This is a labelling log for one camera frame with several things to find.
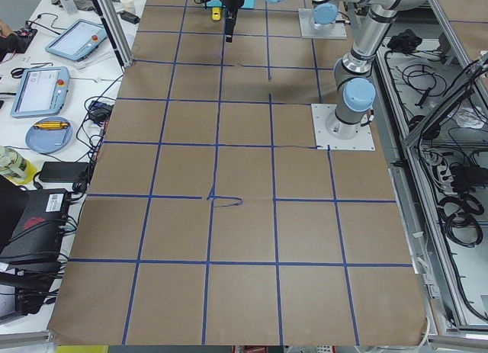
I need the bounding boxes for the yellow screwdriver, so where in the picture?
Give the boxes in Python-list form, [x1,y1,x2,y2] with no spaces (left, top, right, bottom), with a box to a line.
[33,120,71,130]

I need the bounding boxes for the blue plate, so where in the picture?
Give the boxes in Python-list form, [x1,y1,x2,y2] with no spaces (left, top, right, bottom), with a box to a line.
[25,116,73,154]

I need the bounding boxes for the lower teach pendant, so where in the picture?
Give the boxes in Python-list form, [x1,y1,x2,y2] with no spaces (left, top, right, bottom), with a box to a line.
[11,66,70,118]

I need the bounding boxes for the teach pendant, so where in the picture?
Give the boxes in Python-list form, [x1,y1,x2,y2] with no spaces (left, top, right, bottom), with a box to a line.
[45,19,108,62]
[11,66,70,118]

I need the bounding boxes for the upper teach pendant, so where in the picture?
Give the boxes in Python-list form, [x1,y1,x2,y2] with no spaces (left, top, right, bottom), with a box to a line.
[45,19,108,62]

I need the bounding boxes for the black scissors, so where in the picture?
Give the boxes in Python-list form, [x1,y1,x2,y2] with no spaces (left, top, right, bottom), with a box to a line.
[10,63,52,79]

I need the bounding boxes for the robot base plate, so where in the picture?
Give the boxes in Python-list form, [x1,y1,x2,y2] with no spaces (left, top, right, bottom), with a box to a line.
[298,6,347,40]
[311,104,375,151]

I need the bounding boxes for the black laptop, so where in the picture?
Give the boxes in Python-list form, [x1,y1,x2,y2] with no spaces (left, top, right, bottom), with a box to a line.
[1,177,70,265]

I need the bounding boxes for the yellow beetle toy car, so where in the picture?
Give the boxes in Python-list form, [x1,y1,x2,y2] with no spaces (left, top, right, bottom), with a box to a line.
[211,7,222,21]

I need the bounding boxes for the aluminium frame post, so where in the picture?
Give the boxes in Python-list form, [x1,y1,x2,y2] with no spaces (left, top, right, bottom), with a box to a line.
[92,0,133,68]

